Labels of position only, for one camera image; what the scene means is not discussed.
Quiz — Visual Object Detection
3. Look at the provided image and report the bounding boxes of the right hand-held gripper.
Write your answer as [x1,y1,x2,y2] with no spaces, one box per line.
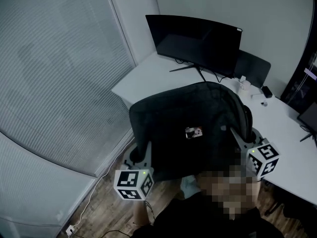
[230,127,280,179]

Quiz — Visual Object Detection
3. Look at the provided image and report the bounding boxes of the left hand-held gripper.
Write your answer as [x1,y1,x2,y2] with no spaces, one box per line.
[113,140,155,201]

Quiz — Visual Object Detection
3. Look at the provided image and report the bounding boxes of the black backpack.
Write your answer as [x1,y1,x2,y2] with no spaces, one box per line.
[128,81,254,182]

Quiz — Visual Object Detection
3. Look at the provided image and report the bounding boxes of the person's left forearm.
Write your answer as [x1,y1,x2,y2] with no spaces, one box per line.
[133,199,152,227]

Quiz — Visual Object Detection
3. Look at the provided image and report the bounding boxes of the person's grey shoe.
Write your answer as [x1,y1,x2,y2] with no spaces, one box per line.
[180,175,202,199]

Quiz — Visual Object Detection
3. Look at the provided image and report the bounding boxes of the white bottle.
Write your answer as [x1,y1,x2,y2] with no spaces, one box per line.
[238,75,252,96]

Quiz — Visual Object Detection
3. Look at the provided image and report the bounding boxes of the small black box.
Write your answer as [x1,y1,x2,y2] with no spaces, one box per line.
[262,85,273,99]

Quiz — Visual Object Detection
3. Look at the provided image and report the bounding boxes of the black chair back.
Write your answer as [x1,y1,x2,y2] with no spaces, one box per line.
[233,49,271,89]

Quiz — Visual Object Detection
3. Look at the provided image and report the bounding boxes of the small black monitor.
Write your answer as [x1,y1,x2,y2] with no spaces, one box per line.
[297,102,317,143]

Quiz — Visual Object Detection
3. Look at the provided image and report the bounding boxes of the white table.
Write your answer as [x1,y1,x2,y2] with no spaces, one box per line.
[111,49,317,207]

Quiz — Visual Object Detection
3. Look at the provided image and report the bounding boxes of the person's black clothing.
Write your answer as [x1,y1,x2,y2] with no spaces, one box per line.
[132,190,286,238]

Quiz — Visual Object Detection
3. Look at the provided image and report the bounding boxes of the dark shelf unit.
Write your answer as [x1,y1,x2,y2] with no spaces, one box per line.
[280,50,317,114]

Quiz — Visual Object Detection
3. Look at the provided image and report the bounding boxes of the black curved monitor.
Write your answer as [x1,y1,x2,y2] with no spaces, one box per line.
[145,14,244,82]

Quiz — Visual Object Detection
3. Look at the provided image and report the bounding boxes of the grey window blinds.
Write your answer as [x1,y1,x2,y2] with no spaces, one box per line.
[0,0,137,179]

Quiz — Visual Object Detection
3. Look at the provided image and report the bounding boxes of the white floor cable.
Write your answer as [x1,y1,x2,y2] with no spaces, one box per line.
[71,142,135,229]

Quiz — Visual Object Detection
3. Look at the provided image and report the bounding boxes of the black monitor cable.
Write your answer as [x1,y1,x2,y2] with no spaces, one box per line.
[198,66,235,83]

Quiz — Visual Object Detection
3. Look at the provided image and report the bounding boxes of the black floor cable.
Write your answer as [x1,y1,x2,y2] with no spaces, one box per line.
[96,229,136,238]

